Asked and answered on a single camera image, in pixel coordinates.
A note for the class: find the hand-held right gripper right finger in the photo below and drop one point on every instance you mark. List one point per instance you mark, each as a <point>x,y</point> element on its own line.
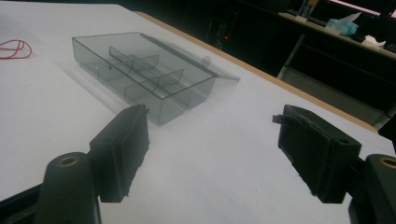
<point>317,152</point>

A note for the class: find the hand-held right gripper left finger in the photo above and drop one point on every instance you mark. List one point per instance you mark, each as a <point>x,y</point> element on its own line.
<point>120,152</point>

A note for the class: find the clear grey compartment box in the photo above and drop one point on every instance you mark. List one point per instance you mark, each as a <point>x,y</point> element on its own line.
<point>146,73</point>

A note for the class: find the dark shelf unit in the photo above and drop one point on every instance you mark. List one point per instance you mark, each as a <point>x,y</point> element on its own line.
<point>336,62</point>

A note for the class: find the white crumpled tissue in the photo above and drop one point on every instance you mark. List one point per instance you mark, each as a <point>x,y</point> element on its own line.
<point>373,41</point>

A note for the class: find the blue crumpled cloth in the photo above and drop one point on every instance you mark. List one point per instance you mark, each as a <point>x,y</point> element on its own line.
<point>344,26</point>

